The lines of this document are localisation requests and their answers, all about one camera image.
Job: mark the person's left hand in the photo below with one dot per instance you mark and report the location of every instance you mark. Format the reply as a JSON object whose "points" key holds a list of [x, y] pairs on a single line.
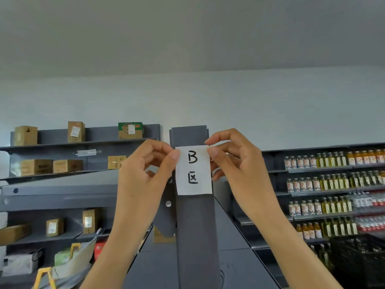
{"points": [[135, 183]]}

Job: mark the person's right hand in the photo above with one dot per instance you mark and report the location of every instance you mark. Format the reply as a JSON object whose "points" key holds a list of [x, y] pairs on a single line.
{"points": [[249, 180]]}

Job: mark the person's right thumb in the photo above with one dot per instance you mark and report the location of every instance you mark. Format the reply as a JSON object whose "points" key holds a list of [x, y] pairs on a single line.
{"points": [[222, 161]]}

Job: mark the person's left thumb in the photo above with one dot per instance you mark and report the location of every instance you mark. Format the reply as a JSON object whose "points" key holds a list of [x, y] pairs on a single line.
{"points": [[168, 168]]}

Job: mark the white handwritten paper label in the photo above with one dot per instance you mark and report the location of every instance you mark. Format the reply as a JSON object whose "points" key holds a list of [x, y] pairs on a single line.
{"points": [[194, 174]]}

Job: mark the person's right forearm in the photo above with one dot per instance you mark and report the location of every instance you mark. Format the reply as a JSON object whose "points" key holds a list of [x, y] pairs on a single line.
{"points": [[294, 252]]}

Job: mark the person's left forearm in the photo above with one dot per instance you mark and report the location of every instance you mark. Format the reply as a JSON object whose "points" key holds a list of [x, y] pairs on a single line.
{"points": [[120, 255]]}

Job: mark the small taped cardboard box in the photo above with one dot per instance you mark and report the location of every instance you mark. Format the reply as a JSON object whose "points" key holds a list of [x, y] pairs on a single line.
{"points": [[115, 162]]}

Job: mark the green printed cardboard box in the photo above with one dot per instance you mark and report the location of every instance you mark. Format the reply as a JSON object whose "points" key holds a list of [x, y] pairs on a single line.
{"points": [[130, 130]]}

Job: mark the gray shelving unit with bottles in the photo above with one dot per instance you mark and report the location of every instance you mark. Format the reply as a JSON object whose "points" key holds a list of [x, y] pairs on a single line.
{"points": [[276, 177]]}

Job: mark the cardboard scrap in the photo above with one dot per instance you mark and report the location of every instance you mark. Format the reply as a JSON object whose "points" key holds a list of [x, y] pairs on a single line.
{"points": [[162, 237]]}

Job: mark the white shelf label strip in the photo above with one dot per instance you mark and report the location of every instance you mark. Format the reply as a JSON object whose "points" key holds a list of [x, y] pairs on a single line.
{"points": [[86, 152]]}

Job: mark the upright labelled cardboard box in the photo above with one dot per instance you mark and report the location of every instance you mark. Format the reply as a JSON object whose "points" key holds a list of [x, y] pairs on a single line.
{"points": [[90, 221]]}

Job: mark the tall labelled cardboard box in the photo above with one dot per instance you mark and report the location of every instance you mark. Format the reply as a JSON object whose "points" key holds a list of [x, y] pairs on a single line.
{"points": [[76, 132]]}

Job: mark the row of mixed glass bottles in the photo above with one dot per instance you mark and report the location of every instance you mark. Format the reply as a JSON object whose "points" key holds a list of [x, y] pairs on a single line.
{"points": [[327, 229], [330, 160], [318, 206], [330, 182]]}

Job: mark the red package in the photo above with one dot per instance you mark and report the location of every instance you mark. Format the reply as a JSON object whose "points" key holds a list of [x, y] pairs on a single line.
{"points": [[99, 249]]}

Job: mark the gray metal rack top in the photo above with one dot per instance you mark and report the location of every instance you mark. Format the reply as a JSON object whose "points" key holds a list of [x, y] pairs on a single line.
{"points": [[60, 192]]}

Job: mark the gray shelving unit with boxes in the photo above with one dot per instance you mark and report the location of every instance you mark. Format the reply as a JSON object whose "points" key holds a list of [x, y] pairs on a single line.
{"points": [[54, 136]]}

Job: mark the small labelled cardboard box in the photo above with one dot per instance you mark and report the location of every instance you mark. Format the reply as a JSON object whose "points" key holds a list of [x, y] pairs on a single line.
{"points": [[54, 227]]}

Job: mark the large gray woven bag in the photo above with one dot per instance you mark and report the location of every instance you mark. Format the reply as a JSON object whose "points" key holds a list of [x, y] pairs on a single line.
{"points": [[78, 261]]}

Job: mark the large flat cardboard box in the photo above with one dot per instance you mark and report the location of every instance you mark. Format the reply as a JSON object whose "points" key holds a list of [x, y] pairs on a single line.
{"points": [[36, 167]]}

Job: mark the green glass bottle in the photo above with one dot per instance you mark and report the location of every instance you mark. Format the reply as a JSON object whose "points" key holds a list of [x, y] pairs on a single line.
{"points": [[322, 255]]}

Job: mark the plain cardboard box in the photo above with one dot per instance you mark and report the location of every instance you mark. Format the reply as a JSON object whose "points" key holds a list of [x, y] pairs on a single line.
{"points": [[25, 136]]}

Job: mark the row of red-capped water bottles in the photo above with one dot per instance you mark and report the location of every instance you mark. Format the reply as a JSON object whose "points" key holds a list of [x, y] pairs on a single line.
{"points": [[368, 200], [371, 224]]}

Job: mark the black plastic crate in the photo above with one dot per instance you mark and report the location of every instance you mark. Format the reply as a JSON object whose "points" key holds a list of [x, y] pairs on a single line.
{"points": [[358, 258]]}

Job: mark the long low cardboard box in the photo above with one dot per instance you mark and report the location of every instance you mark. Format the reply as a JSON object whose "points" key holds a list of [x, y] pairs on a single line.
{"points": [[13, 234]]}

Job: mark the white plastic bag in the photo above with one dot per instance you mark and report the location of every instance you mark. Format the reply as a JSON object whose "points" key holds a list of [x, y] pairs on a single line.
{"points": [[19, 264]]}

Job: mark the gray metal shelf post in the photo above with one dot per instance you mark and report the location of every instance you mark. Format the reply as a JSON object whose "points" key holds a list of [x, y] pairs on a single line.
{"points": [[195, 237]]}

